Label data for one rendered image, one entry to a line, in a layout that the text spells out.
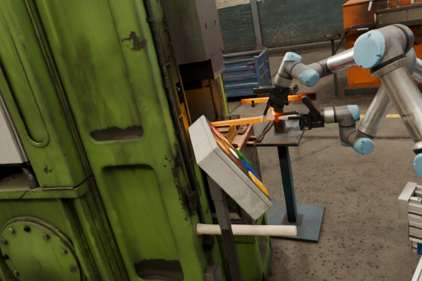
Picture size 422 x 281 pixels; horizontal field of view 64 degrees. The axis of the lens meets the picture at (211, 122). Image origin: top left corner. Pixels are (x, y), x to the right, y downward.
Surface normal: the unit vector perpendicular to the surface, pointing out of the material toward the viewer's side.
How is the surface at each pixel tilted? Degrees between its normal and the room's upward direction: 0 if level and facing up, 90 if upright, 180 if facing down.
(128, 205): 90
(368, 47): 83
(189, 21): 90
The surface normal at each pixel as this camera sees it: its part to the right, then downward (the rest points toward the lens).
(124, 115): -0.29, 0.35
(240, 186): 0.15, 0.29
